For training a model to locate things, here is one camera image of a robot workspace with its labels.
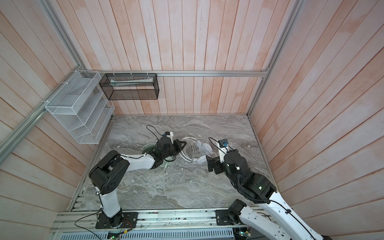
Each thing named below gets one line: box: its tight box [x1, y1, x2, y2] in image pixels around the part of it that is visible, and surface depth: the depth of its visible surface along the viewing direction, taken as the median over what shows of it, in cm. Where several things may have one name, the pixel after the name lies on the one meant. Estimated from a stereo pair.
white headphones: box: [179, 136, 213, 165], surface depth 94 cm
